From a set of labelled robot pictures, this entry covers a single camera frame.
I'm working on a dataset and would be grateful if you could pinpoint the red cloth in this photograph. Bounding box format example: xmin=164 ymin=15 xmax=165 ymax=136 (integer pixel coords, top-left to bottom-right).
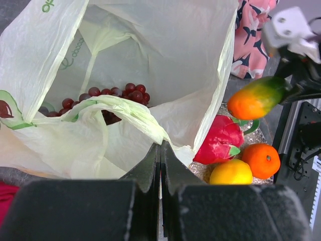
xmin=0 ymin=182 xmax=19 ymax=225

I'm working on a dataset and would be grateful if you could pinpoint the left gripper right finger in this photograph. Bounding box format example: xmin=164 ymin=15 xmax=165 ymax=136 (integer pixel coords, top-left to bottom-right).
xmin=160 ymin=141 xmax=206 ymax=240

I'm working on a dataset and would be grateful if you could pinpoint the yellow lemon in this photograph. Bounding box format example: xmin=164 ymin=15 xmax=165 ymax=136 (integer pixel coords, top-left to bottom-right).
xmin=209 ymin=159 xmax=253 ymax=185

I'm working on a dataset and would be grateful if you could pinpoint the speckled round plate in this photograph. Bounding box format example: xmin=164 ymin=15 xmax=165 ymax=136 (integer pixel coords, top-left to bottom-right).
xmin=189 ymin=102 xmax=273 ymax=185

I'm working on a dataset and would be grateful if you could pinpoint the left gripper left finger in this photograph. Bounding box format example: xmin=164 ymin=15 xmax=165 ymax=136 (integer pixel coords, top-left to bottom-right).
xmin=121 ymin=144 xmax=161 ymax=240

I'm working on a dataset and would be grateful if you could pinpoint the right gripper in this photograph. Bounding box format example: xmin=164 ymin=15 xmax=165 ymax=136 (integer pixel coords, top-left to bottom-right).
xmin=274 ymin=46 xmax=320 ymax=105

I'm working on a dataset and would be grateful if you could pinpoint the pink patterned cloth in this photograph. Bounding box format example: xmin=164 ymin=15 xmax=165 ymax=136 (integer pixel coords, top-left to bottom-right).
xmin=231 ymin=0 xmax=278 ymax=79

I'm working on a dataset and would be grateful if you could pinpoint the pale green plastic bag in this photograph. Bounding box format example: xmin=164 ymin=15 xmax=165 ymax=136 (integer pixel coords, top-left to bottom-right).
xmin=1 ymin=1 xmax=238 ymax=179

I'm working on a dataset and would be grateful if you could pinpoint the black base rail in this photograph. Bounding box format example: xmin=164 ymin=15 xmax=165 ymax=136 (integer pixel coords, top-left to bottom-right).
xmin=273 ymin=101 xmax=320 ymax=230

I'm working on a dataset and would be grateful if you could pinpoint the red dragon fruit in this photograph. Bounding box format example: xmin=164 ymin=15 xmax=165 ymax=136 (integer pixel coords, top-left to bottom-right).
xmin=193 ymin=114 xmax=260 ymax=165

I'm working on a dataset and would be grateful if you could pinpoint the red grape bunch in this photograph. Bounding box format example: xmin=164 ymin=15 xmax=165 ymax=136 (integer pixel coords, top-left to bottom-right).
xmin=38 ymin=83 xmax=154 ymax=125

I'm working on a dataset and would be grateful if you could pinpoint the orange green mango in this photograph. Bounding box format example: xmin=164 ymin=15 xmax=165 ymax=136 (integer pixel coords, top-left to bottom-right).
xmin=227 ymin=76 xmax=291 ymax=121

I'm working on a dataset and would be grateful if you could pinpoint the orange tangerine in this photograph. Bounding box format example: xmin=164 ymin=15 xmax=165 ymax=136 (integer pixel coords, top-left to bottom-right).
xmin=241 ymin=143 xmax=280 ymax=179

